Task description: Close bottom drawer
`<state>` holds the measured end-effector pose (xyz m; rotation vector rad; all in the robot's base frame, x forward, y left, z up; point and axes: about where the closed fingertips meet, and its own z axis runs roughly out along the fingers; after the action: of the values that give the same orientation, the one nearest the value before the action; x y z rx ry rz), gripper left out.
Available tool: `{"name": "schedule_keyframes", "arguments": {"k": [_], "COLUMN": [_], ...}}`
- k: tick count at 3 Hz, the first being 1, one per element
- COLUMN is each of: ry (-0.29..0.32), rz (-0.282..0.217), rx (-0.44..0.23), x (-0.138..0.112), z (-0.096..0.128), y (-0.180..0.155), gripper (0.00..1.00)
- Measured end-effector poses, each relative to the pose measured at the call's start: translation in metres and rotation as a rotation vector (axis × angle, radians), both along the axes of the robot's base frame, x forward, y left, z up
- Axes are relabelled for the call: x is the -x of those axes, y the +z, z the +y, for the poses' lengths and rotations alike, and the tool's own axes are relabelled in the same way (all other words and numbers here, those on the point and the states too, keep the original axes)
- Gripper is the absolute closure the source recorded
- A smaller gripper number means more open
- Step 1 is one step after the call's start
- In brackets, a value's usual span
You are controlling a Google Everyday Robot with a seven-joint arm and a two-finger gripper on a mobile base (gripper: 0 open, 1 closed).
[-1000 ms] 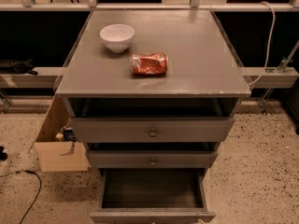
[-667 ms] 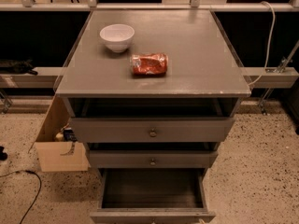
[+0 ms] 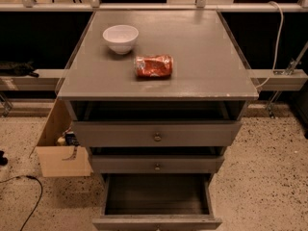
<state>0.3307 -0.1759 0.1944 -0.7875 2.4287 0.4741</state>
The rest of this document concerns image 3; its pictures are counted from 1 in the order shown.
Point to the grey bottom drawer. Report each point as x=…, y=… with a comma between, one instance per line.
x=156, y=202

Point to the grey drawer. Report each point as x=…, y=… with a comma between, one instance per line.
x=154, y=134
x=156, y=163
x=156, y=202

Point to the grey drawer cabinet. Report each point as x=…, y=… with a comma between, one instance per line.
x=208, y=82

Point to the grey top drawer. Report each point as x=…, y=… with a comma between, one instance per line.
x=154, y=134

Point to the grey middle drawer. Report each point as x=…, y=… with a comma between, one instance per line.
x=156, y=163

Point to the crushed orange soda can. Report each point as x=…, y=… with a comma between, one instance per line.
x=159, y=66

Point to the white ceramic bowl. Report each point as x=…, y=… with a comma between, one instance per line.
x=121, y=38

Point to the items inside wooden box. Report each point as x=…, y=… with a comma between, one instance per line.
x=68, y=138

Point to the wooden box on floor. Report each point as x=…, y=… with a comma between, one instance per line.
x=56, y=158

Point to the black object floor left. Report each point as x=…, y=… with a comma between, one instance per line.
x=3, y=159

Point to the metal frame rail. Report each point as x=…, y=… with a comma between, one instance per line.
x=97, y=5

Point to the metal bracket right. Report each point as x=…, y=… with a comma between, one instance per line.
x=288, y=71

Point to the black object on rail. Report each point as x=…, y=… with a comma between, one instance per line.
x=8, y=68

